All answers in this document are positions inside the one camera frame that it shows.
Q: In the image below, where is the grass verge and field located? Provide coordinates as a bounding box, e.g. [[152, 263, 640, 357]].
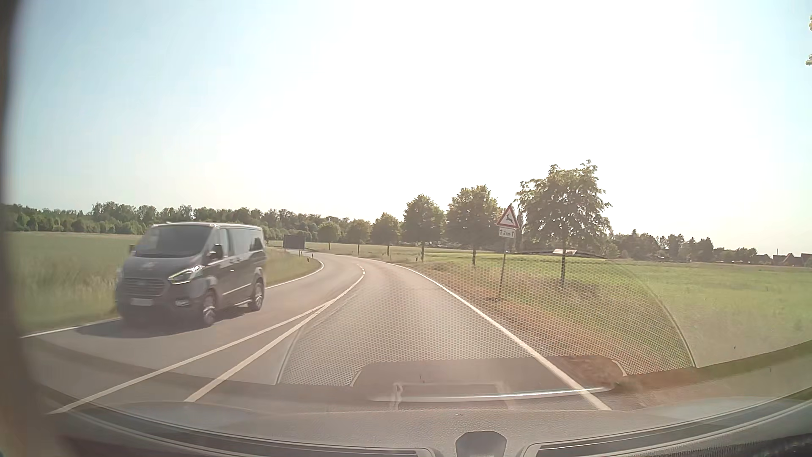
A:
[[269, 240, 812, 377]]

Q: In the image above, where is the grey asphalt road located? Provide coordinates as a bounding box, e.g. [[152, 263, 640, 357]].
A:
[[20, 253, 613, 415]]

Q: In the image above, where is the dark grey van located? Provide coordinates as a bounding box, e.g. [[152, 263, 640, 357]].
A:
[[114, 221, 268, 328]]

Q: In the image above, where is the row of distant buildings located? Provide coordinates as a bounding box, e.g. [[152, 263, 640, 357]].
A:
[[717, 251, 812, 267]]

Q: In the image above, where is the green grass field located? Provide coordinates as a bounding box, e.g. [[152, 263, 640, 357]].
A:
[[5, 231, 324, 335]]

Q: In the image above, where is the triangular warning road sign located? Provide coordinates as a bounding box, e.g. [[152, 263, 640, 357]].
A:
[[495, 204, 522, 297]]

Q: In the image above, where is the wood of green trees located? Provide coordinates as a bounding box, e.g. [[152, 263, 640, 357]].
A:
[[5, 201, 407, 242]]

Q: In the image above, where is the car's own bonnet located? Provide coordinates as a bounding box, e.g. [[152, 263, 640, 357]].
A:
[[47, 394, 812, 457]]

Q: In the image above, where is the row of roadside trees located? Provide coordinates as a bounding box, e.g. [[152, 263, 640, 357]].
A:
[[316, 160, 614, 288]]

